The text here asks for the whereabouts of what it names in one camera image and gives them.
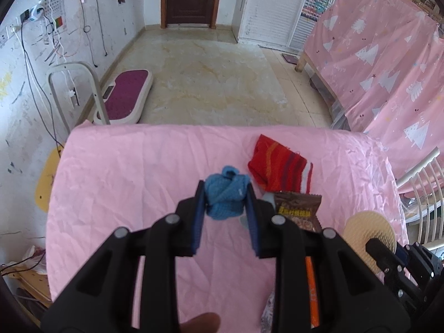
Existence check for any wall power socket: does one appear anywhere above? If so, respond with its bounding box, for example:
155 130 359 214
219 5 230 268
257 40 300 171
0 22 21 47

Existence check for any orange cardboard box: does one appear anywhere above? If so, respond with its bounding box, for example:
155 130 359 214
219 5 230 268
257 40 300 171
306 256 319 328

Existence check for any white metal frame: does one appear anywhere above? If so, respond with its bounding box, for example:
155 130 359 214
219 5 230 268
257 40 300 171
47 61 112 139

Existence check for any pink tree print curtain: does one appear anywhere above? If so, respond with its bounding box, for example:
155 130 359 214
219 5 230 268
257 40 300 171
304 0 443 177

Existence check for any left hand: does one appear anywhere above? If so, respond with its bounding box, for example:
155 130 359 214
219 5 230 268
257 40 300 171
180 312 221 333

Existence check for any purple vibration plate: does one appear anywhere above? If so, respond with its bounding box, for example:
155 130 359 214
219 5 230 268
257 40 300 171
102 69 153 125

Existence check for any brown snack packet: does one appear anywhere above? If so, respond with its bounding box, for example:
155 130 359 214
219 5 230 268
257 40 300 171
274 192 322 232

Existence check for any pink bed sheet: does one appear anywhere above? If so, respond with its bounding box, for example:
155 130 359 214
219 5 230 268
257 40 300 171
46 123 408 332

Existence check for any white louvered wardrobe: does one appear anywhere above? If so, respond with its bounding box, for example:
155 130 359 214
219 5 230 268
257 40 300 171
232 0 334 53

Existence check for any blue knitted sock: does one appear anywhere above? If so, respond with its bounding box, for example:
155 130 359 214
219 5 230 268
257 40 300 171
204 165 251 221

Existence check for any colourful wall chart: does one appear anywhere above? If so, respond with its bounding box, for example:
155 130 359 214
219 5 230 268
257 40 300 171
301 0 330 22

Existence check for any yellow stool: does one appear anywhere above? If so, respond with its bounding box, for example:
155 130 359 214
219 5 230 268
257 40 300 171
35 147 63 213

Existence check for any red striped knitted sock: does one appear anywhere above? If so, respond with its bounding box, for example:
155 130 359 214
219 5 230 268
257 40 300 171
248 135 313 194

